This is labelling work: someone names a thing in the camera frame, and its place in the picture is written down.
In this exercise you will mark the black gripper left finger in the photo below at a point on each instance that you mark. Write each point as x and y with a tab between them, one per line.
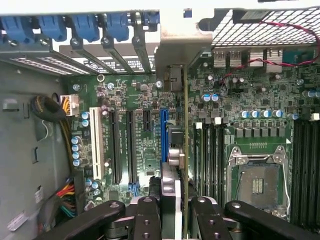
147	220

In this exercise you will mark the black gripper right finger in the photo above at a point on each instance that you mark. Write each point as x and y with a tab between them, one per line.
210	222

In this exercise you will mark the blue SATA port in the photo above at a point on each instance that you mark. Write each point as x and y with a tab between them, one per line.
133	190

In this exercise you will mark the CPU socket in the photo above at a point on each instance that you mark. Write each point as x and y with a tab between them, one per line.
260	185

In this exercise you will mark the black RAM slot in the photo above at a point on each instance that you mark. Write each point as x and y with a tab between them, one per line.
213	160
221	160
206	160

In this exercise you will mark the green motherboard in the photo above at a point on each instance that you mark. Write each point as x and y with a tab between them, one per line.
147	152

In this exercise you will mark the long black expansion slot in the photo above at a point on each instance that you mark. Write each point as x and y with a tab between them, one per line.
131	147
115	147

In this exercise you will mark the metal locking lever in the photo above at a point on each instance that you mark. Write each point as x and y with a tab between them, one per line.
285	190

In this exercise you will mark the blue expansion slot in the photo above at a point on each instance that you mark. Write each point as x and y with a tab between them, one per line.
163	135

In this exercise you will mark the white expansion slot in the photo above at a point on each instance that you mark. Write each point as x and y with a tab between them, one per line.
96	142

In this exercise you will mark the short black expansion slot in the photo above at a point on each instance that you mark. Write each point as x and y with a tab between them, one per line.
147	121

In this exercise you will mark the white power connector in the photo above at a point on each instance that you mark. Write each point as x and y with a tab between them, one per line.
72	105

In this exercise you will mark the open PC case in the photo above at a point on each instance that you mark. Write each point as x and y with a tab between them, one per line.
20	125

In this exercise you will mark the metal slot cover blank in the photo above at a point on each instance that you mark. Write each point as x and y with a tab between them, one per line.
87	53
117	53
143	55

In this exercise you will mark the blue slot retention clip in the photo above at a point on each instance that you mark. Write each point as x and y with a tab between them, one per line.
152	21
52	27
17	28
118	26
86	26

